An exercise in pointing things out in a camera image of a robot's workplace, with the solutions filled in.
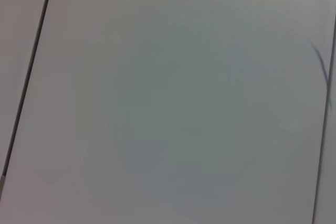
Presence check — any thin dark thread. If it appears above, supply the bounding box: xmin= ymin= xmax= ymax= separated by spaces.
xmin=310 ymin=41 xmax=333 ymax=110

